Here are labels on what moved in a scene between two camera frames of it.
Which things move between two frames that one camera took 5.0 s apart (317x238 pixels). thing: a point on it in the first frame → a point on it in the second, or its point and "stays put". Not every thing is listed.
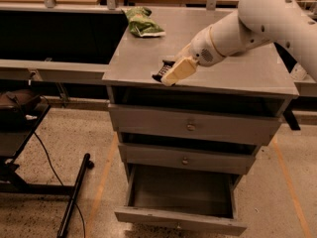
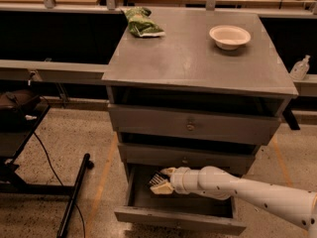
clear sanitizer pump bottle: [298, 72] stays put
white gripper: [202, 50] → [179, 180]
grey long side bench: [52, 70] stays put
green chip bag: [140, 24] stays put
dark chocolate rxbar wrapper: [167, 64] → [158, 178]
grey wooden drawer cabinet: [216, 118] stays put
